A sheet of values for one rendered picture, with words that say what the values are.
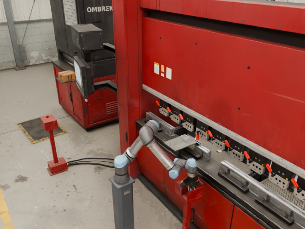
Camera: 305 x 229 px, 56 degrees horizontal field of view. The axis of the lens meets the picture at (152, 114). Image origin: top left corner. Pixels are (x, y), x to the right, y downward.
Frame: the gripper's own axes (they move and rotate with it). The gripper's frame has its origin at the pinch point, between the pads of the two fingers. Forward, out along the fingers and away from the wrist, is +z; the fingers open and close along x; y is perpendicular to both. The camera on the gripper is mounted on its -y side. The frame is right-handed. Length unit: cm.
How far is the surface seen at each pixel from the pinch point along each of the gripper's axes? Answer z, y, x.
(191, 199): 1.8, -1.6, -4.8
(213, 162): -11.5, 35.1, 12.7
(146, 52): -96, 23, 116
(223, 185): -12.5, 22.0, -17.8
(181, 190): -2.7, -6.2, 4.8
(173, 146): -26.5, 6.4, 37.6
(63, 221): 65, -106, 94
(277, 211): -14, 36, -61
